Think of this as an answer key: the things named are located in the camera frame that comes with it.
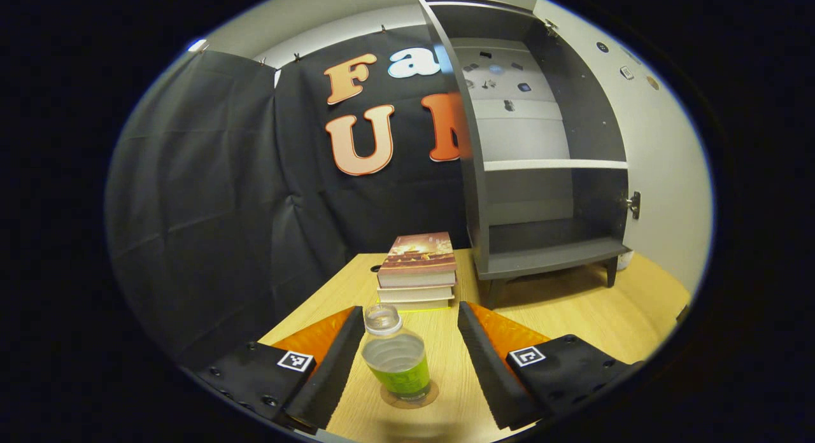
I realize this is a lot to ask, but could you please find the clear bottle with green label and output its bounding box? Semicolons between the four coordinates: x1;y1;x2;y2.
361;304;431;402

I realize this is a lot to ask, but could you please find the book with reddish cover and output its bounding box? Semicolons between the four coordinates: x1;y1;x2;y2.
377;232;458;288

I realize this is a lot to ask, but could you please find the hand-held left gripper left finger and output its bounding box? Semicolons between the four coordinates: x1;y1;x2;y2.
191;305;365;431

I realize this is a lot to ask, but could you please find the round brown coaster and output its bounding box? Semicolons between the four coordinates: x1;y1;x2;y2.
380;379;440;410

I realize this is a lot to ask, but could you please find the beige cabinet door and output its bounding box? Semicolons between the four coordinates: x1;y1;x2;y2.
532;0;714;297

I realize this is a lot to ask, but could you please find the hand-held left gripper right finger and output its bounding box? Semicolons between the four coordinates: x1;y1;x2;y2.
457;301;644;431

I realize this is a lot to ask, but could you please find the grey cabinet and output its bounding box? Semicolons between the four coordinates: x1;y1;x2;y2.
417;0;642;310

